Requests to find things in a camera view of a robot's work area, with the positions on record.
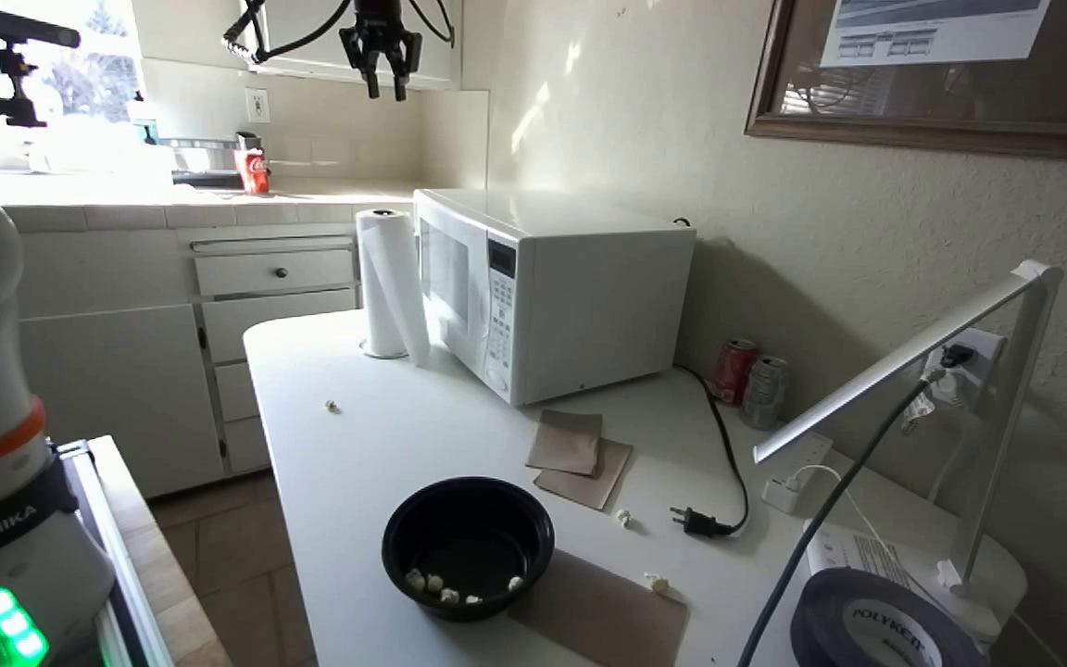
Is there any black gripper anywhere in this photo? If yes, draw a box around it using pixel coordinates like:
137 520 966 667
341 0 426 109

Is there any black camera bar on mount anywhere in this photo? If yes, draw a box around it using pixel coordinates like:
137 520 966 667
0 0 84 130

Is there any thick black cable bundle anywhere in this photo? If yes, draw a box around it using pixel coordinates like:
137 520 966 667
220 0 458 65

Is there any thin black lamp cable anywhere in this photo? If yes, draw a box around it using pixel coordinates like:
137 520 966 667
732 341 980 667

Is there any white microwave oven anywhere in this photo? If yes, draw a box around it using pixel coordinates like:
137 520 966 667
412 187 699 413

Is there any red soda can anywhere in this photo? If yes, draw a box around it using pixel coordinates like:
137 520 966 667
709 336 766 413

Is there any small brown cardboard piece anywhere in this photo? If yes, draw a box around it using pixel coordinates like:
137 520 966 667
527 406 606 481

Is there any white kitchen cabinet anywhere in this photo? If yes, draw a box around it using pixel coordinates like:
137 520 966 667
9 198 420 502

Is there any kitchen window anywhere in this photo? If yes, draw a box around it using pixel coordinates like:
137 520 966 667
0 0 149 130

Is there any brown framed picture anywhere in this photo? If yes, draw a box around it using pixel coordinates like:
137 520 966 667
743 0 1067 167

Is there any silver soda can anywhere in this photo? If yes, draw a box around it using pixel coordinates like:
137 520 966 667
742 351 799 434

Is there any black round bowl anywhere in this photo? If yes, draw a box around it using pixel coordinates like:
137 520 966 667
378 474 558 625

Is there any large brown cardboard sheet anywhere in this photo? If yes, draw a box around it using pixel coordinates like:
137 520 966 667
506 550 693 667

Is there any wooden edged robot table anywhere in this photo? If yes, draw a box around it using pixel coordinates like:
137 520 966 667
48 431 236 667

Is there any white wall outlet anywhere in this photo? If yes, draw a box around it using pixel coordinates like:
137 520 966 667
239 86 279 126

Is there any white paper towel roll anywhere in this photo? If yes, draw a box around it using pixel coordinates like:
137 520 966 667
353 203 433 371

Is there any white wall socket plate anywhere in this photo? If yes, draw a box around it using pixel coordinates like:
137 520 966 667
919 324 1009 401

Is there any black microwave power cord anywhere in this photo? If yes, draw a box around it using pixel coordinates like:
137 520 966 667
668 363 754 542

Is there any white power adapter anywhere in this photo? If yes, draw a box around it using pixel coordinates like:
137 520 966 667
761 457 837 520

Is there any wide white cabinet drawer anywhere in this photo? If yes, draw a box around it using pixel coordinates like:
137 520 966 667
189 241 358 305

